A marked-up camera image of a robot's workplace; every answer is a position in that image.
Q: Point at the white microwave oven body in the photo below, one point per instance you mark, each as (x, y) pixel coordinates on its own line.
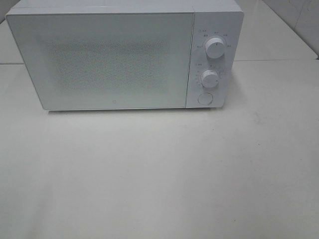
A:
(210, 18)

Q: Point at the round white door button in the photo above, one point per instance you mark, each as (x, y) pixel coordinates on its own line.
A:
(205, 98)

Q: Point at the upper white power knob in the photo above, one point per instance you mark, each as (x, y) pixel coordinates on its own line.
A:
(215, 47)

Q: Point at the white timer knob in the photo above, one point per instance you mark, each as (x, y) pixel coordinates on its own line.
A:
(209, 79)

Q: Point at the white microwave door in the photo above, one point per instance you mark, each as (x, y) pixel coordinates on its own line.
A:
(106, 61)

